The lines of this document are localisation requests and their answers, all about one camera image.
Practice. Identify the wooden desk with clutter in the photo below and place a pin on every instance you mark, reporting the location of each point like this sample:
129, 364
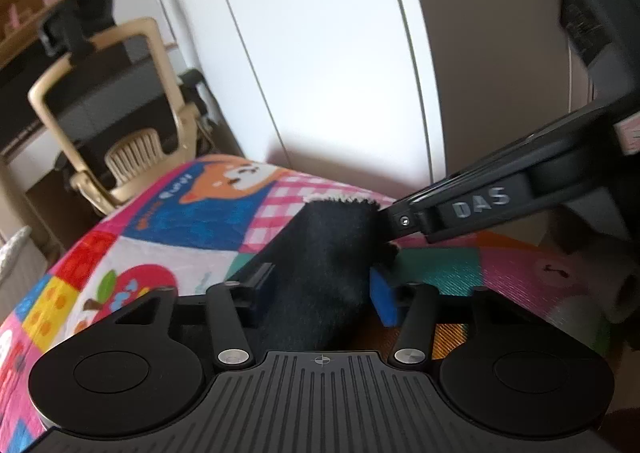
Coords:
30, 23

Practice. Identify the white wardrobe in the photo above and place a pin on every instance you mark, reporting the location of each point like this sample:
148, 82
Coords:
325, 58

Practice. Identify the black cloth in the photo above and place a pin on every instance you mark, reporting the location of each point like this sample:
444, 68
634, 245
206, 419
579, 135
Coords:
325, 273

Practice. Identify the white desk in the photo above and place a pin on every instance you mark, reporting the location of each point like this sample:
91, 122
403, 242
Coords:
25, 139

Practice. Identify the black desk back panel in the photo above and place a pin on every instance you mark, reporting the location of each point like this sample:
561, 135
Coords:
15, 88

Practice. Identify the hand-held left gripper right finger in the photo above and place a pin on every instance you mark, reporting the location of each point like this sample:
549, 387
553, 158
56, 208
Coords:
382, 298

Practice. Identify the beige mesh office chair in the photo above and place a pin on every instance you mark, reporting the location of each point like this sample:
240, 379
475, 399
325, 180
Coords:
100, 103

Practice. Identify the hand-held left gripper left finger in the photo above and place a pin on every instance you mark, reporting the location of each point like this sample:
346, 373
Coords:
260, 293

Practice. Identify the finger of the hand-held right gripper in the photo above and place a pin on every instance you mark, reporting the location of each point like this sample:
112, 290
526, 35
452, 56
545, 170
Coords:
470, 208

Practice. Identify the beige plastic stool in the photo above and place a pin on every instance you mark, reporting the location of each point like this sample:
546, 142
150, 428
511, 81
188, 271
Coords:
135, 155

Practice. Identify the colourful printed blanket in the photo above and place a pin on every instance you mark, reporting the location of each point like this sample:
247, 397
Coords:
165, 213

